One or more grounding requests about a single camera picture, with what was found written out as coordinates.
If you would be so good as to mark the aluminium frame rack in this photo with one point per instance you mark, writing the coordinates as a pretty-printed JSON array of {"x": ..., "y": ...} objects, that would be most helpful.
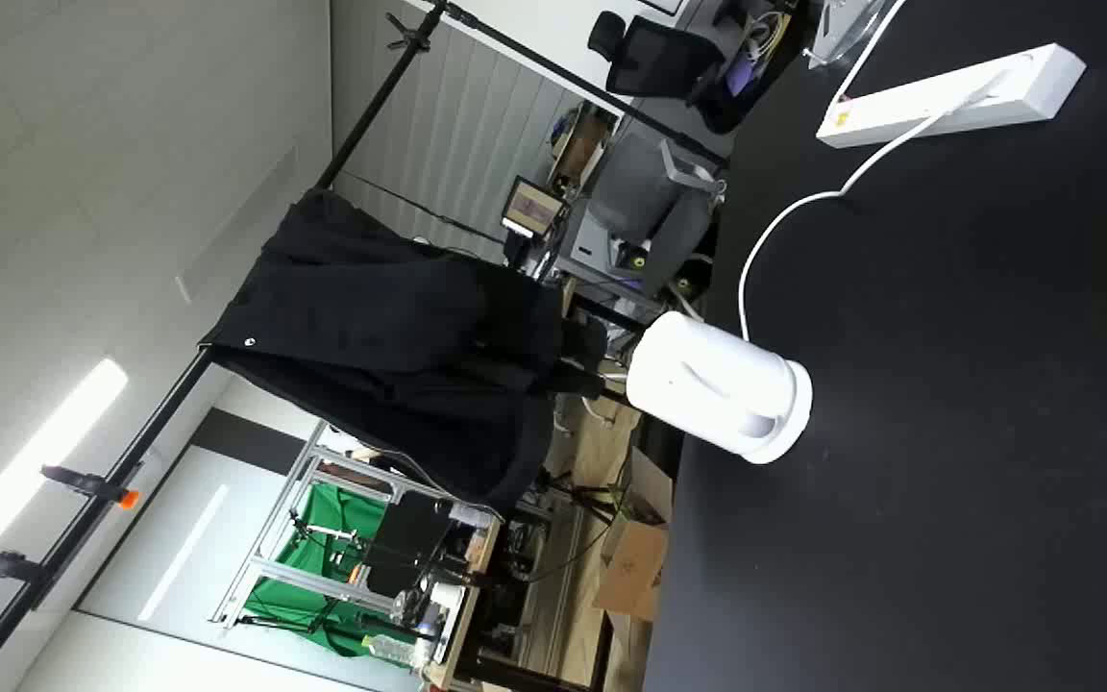
[{"x": 274, "y": 575}]

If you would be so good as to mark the black screen on rack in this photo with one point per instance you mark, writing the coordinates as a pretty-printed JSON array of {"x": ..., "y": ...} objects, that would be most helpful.
[{"x": 404, "y": 545}]

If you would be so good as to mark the cardboard box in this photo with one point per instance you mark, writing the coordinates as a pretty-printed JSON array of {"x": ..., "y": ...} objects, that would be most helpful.
[{"x": 633, "y": 572}]

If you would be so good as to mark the green cloth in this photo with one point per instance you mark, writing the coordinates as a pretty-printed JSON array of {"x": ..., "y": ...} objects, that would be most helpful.
[{"x": 337, "y": 515}]

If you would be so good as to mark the black backdrop stand frame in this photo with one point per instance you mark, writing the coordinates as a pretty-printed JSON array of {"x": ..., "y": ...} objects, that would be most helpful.
[{"x": 363, "y": 120}]

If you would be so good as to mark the white power strip orange switch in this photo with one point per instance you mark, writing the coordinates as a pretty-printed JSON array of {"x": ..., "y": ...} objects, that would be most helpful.
[{"x": 1044, "y": 76}]

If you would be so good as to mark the grey office chair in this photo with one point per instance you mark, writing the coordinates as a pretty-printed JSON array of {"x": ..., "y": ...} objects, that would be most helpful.
[{"x": 637, "y": 193}]

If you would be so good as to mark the black backdrop cloth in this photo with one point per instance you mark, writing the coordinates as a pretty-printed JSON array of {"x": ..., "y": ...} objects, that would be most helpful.
[{"x": 374, "y": 348}]

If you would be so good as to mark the white ribbed wall panel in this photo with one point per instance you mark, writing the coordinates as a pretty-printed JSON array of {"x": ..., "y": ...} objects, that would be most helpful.
[{"x": 478, "y": 130}]

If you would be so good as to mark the black office chair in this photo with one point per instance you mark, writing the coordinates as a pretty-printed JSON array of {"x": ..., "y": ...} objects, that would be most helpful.
[{"x": 664, "y": 60}]

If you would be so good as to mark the black clamp orange tip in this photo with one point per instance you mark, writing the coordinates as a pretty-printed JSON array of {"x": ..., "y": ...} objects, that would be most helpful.
[{"x": 91, "y": 488}]

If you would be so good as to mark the long ceiling light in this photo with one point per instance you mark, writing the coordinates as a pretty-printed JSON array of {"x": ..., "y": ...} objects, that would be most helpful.
[{"x": 48, "y": 447}]

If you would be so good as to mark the white cylindrical device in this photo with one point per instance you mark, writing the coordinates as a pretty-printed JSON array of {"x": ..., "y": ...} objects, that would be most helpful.
[{"x": 709, "y": 384}]

